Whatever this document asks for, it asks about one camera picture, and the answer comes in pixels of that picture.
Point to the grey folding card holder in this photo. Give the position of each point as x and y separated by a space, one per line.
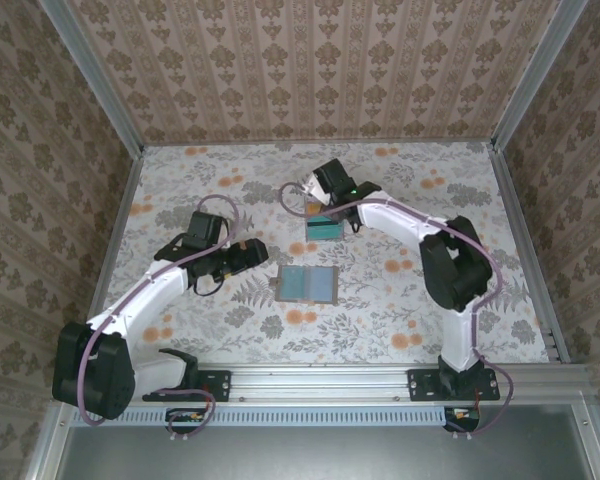
306 285

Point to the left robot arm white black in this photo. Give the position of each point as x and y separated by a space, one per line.
150 295

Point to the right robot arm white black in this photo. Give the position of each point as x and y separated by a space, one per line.
395 215

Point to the orange card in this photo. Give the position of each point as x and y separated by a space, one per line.
316 205

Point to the clear acrylic card tray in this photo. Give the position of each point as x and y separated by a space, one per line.
308 211

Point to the green card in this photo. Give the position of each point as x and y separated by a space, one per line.
325 232

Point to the light blue card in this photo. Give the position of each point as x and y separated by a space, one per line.
321 285

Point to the black connector board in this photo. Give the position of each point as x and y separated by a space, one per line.
185 416
462 415

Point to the grey metal panel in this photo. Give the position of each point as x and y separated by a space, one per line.
320 455

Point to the aluminium side rail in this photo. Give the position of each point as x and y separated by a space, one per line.
521 220
120 220

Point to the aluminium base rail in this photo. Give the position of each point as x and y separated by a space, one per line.
320 382

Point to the aluminium corner post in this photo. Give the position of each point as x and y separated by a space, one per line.
536 75
95 75

